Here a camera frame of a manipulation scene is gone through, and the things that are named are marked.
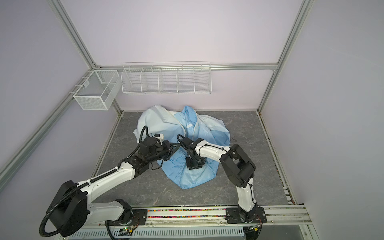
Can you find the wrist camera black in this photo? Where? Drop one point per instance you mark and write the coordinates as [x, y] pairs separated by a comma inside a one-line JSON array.
[[150, 145], [188, 144]]

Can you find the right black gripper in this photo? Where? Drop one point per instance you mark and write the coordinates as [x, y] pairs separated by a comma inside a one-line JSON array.
[[190, 166]]

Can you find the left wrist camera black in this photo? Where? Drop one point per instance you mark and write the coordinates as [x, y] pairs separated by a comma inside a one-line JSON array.
[[150, 145]]

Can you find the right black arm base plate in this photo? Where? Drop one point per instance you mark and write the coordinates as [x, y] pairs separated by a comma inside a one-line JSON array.
[[237, 215]]

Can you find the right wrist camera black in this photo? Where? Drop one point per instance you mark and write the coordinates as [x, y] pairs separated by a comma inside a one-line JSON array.
[[188, 144]]

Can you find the aluminium front rail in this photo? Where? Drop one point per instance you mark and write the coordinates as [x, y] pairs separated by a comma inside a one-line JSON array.
[[195, 216]]

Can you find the small white mesh basket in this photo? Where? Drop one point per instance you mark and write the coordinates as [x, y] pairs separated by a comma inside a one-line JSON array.
[[99, 90]]

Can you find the long white wire basket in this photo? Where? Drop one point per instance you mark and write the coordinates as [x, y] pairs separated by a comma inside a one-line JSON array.
[[167, 78]]

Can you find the light blue jacket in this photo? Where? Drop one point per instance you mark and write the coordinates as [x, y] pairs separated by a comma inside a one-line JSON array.
[[186, 128]]

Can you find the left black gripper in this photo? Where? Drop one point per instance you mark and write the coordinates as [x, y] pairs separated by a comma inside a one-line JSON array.
[[168, 146]]

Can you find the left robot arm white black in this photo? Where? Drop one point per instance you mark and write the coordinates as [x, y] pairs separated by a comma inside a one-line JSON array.
[[73, 205]]

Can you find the white slotted cable duct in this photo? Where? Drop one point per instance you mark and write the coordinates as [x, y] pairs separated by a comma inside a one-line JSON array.
[[159, 233]]

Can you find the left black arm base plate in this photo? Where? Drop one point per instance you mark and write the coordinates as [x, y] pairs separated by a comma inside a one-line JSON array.
[[137, 217]]

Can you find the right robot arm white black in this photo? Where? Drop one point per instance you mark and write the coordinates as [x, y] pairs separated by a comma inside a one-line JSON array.
[[237, 165]]

